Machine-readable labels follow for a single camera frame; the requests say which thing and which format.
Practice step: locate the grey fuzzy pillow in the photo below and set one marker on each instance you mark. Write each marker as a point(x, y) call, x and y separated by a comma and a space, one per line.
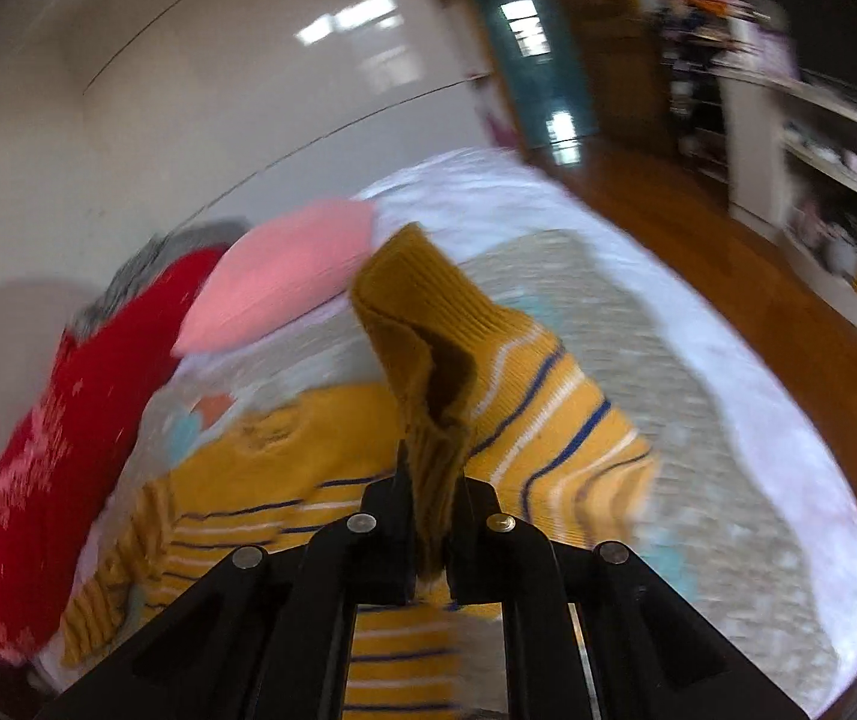
point(136, 270)

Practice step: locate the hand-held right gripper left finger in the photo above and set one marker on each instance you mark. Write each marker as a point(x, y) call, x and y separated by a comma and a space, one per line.
point(387, 540)

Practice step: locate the red pillow with white print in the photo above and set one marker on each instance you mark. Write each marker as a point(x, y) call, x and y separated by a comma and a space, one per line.
point(61, 427)

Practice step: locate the light rounded headboard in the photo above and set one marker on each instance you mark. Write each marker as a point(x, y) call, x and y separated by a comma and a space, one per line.
point(1, 360)

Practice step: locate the brown wooden door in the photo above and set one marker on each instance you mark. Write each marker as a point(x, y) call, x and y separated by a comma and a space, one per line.
point(608, 52)

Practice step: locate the teal door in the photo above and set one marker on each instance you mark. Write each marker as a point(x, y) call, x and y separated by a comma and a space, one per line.
point(541, 90)

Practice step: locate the white shelf unit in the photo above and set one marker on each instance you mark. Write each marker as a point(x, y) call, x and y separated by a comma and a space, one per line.
point(755, 165)

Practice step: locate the grey patterned quilted blanket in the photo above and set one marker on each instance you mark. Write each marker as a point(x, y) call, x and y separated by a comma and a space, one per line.
point(623, 315)

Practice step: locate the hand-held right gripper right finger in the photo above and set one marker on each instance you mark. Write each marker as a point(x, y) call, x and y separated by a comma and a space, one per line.
point(473, 540)

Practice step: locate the white bed sheet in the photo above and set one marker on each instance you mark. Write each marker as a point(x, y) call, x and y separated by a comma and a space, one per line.
point(773, 427)

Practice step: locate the pink pillow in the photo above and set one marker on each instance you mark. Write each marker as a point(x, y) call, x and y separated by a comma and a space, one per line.
point(278, 277)

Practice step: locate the dark rack with colourful clothes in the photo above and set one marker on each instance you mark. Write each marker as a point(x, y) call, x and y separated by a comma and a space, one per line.
point(687, 90)

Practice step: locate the mustard striped knit sweater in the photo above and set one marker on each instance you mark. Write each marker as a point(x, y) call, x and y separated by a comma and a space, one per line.
point(271, 465)

